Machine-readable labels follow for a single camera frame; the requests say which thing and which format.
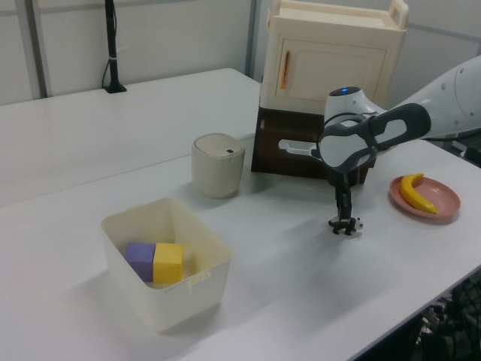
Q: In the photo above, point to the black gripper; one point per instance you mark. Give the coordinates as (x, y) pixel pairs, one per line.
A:
(342, 180)

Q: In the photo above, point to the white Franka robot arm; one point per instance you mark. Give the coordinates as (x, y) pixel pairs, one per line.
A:
(342, 150)

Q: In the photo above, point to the yellow toy banana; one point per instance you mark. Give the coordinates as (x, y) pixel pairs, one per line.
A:
(407, 193)

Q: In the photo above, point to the brown wooden drawer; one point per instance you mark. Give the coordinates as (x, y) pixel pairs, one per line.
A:
(289, 116)

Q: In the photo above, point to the pink round plate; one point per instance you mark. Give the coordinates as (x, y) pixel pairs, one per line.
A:
(443, 199)

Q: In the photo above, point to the beige lidded trash can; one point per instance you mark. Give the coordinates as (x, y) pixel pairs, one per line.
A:
(216, 173)

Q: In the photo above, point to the black equipment under table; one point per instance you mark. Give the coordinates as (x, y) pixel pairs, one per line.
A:
(462, 312)

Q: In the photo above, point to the cream plastic open bin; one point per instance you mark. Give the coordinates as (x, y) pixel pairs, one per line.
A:
(188, 301)

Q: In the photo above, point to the yellow foam cube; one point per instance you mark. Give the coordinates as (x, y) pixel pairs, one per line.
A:
(169, 263)

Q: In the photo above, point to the purple foam cube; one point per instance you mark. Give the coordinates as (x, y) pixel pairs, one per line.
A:
(139, 259)

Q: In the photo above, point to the black stand pole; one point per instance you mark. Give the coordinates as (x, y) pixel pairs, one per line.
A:
(111, 37)

